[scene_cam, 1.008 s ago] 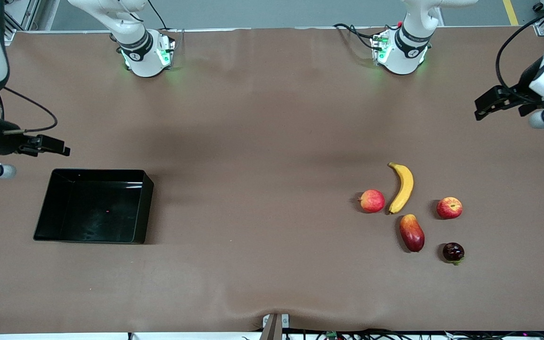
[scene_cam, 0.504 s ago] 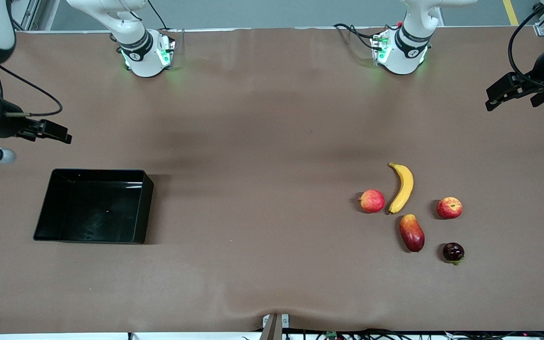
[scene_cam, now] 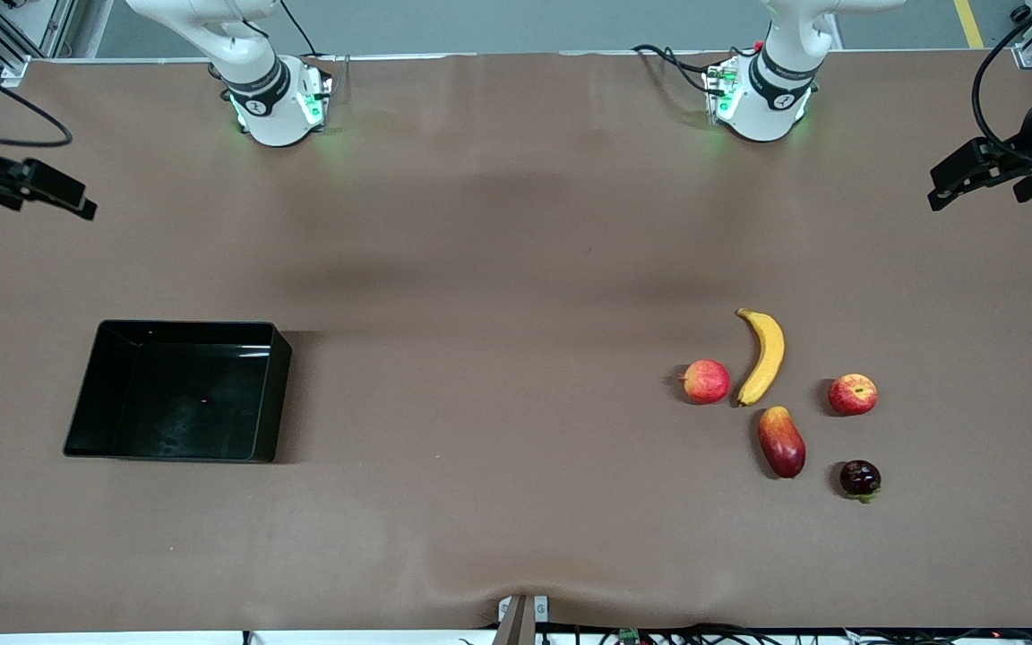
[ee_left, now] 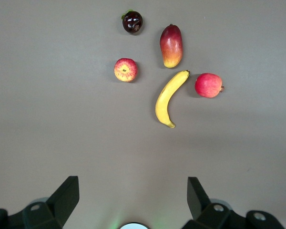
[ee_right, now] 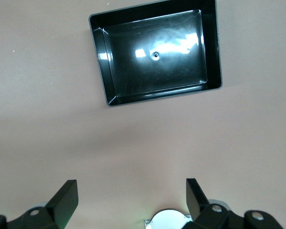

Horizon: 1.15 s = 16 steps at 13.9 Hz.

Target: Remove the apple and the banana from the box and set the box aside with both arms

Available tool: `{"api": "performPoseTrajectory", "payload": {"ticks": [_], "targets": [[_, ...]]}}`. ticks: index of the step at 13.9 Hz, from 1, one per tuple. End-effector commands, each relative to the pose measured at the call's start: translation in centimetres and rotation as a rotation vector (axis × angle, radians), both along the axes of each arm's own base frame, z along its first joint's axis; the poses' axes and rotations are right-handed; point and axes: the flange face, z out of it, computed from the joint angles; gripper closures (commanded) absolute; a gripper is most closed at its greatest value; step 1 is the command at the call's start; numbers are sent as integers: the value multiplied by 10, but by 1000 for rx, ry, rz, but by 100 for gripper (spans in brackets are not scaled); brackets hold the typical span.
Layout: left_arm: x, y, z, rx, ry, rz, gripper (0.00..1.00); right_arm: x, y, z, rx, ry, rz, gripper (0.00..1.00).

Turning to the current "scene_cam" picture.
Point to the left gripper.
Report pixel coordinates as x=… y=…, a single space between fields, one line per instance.
x=1029 y=136

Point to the black plastic box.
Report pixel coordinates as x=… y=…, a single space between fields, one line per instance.
x=176 y=394

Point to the red apple with yellow patch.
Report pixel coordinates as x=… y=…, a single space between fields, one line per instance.
x=853 y=394

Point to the yellow banana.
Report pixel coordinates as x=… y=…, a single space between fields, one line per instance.
x=769 y=349

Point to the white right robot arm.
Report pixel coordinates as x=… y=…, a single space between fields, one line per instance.
x=279 y=125

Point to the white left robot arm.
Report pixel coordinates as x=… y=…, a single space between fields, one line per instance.
x=767 y=112

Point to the black caster wheel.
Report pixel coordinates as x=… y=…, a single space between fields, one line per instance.
x=1022 y=13

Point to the dark purple mangosteen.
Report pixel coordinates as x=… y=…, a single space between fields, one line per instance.
x=859 y=477

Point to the red yellow mango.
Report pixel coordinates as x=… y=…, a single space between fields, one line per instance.
x=782 y=443

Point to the round red apple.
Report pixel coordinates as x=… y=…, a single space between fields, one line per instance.
x=707 y=382

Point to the fabric table cover mat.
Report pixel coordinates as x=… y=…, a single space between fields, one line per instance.
x=480 y=403

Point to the metal table clamp bracket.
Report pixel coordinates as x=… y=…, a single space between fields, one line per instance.
x=520 y=627

